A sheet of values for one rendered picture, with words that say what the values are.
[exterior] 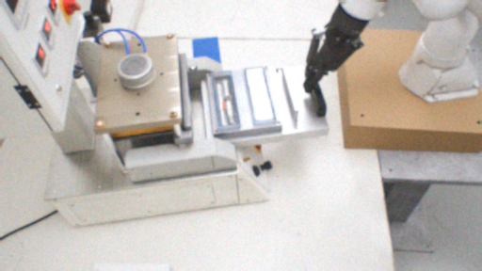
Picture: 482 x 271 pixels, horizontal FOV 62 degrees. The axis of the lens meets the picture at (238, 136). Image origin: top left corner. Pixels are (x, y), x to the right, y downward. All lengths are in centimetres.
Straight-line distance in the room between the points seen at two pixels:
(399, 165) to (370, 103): 20
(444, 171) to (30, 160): 122
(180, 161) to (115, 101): 19
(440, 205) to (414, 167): 89
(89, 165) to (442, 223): 157
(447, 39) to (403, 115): 23
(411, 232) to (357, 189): 86
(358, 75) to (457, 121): 30
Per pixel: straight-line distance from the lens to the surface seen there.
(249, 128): 94
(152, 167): 92
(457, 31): 113
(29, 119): 81
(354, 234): 110
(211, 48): 151
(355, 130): 115
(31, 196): 129
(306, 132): 97
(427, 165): 126
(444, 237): 205
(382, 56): 133
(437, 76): 121
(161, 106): 85
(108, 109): 88
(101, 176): 101
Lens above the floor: 174
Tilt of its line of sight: 54 degrees down
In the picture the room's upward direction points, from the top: 5 degrees counter-clockwise
